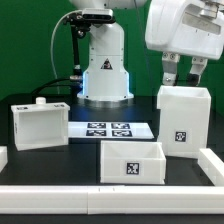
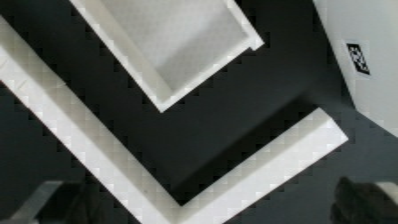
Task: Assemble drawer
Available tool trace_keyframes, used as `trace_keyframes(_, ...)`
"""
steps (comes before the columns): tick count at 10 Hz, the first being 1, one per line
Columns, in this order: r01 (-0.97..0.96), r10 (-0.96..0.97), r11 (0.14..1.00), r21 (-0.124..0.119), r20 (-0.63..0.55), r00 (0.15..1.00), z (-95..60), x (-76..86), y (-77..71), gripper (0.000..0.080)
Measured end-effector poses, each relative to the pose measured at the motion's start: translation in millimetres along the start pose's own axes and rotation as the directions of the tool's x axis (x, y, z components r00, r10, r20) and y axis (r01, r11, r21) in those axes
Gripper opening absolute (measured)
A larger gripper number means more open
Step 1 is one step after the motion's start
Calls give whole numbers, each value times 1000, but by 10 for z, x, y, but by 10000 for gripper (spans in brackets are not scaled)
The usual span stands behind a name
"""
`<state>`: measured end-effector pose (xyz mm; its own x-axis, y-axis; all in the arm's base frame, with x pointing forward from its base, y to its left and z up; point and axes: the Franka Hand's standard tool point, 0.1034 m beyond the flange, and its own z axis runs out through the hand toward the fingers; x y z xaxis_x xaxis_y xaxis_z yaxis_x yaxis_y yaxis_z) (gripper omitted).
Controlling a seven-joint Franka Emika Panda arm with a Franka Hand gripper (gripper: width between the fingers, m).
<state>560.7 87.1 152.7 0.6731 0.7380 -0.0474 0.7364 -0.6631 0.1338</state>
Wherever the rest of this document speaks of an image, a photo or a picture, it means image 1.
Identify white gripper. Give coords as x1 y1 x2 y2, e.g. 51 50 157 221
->
145 0 224 86

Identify white drawer cabinet box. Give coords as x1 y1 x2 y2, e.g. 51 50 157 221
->
157 86 211 158

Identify white drawer with tag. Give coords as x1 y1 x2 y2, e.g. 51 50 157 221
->
100 141 166 184

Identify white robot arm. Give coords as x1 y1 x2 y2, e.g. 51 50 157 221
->
69 0 224 105

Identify white drawer with knob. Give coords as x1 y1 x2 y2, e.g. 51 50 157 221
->
11 97 70 151

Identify white marker tag sheet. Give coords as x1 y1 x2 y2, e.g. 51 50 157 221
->
68 122 154 139

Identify white right rail piece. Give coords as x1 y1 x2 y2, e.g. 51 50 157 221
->
198 148 224 187

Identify white rail piece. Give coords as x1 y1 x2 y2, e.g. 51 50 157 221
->
0 146 8 173
198 148 224 187

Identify black camera on stand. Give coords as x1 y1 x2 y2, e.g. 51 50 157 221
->
63 8 115 79

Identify black cables at base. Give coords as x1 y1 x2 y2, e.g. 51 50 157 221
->
30 75 84 96

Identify white left rail piece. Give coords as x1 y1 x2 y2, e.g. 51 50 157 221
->
0 146 8 173

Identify white front rail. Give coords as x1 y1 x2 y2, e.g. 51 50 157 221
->
0 186 224 215

